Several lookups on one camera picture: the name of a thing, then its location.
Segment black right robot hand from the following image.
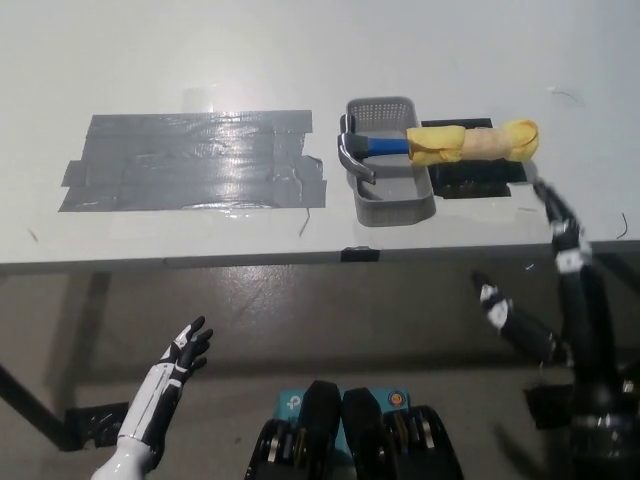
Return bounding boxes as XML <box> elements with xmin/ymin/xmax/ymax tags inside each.
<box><xmin>471</xmin><ymin>179</ymin><xmax>640</xmax><ymax>422</ymax></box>

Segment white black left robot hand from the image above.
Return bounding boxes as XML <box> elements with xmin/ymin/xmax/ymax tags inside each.
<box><xmin>118</xmin><ymin>314</ymin><xmax>215</xmax><ymax>454</ymax></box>

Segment blue hammer with yellow wrap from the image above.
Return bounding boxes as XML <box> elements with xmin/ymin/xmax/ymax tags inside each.
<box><xmin>335</xmin><ymin>114</ymin><xmax>542</xmax><ymax>184</ymax></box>

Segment robot legs with blue panel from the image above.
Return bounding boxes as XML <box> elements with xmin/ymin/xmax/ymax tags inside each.
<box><xmin>243</xmin><ymin>379</ymin><xmax>467</xmax><ymax>480</ymax></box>

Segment dark diagonal table leg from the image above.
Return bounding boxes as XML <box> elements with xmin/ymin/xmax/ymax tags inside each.
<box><xmin>0</xmin><ymin>359</ymin><xmax>69</xmax><ymax>452</ymax></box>

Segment black tape patch with square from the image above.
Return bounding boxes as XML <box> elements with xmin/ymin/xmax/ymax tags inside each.
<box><xmin>420</xmin><ymin>117</ymin><xmax>529</xmax><ymax>201</ymax></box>

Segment gray plastic basket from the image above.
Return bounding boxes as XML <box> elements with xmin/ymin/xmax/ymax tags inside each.
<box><xmin>345</xmin><ymin>95</ymin><xmax>439</xmax><ymax>228</ymax></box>

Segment small black tape strip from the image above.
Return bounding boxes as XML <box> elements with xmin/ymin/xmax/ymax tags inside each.
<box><xmin>341</xmin><ymin>245</ymin><xmax>382</xmax><ymax>265</ymax></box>

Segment gray duct tape patch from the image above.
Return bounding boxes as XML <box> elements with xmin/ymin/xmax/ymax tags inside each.
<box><xmin>57</xmin><ymin>109</ymin><xmax>329</xmax><ymax>214</ymax></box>

